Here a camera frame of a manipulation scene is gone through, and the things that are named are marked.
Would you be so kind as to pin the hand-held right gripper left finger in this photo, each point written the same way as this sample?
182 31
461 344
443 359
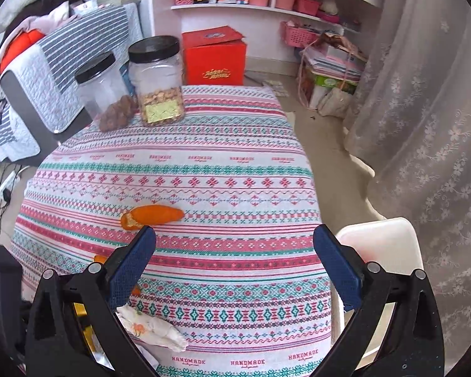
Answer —
131 269

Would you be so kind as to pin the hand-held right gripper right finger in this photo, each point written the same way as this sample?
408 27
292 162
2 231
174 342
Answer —
337 267

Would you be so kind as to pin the white plastic bin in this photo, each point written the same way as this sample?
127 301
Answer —
376 239

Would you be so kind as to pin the large orange peel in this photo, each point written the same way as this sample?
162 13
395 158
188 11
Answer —
157 215

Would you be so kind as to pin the small orange peel piece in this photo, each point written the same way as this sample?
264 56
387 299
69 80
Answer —
100 259

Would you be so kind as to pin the crumpled white tissue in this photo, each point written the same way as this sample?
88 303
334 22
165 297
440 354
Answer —
153 328

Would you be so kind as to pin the white power strip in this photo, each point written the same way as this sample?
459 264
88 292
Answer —
8 186

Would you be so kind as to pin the patterned woven tablecloth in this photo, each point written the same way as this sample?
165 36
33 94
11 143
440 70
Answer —
219 165

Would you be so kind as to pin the cream tote bag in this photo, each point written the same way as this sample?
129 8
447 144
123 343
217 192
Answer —
335 102

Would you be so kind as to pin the striped printed cloth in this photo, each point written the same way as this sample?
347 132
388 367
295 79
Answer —
8 133

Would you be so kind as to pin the floral lace curtain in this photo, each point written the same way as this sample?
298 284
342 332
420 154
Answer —
428 106

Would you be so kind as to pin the green white cardboard box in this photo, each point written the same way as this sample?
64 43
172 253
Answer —
329 82

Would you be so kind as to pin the clear jar with brown nuts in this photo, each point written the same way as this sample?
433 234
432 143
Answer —
102 86

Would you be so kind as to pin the clear jar with yellow label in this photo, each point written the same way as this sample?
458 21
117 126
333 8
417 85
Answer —
157 82

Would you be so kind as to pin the mosaic tile sheet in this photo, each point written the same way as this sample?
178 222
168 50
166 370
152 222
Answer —
275 87

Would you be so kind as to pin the stack of papers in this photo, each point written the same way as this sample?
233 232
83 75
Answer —
333 63

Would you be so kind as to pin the red cardboard box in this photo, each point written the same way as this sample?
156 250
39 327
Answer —
216 63

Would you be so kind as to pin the grey striped quilt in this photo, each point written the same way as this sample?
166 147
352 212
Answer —
74 47

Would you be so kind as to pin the large pink hanging basket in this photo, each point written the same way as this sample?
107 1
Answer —
296 34

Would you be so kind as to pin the orange garment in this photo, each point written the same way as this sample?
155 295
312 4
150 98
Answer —
19 45

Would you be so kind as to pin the white bookshelf unit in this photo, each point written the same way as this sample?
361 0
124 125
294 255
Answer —
165 19

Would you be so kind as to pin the pink shelf basket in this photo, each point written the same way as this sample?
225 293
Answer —
307 7

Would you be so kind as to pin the pale pink garment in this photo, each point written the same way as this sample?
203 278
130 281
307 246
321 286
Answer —
53 17

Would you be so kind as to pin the white blue carton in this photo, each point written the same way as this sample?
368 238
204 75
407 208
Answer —
84 8

